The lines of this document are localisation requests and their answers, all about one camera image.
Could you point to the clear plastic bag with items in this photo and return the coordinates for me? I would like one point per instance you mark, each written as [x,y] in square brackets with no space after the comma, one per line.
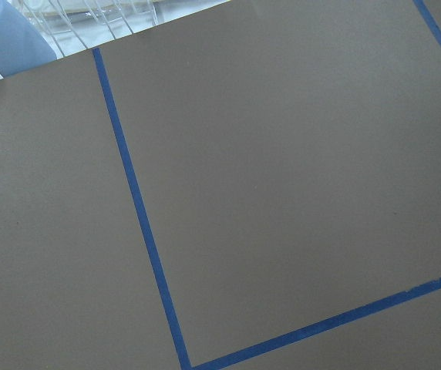
[73,26]

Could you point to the light blue plastic cup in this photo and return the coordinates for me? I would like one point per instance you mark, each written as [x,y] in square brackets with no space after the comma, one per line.
[21,46]

